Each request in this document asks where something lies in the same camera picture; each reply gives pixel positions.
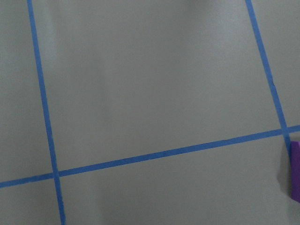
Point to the purple trapezoid block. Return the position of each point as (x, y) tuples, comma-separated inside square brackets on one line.
[(295, 170)]

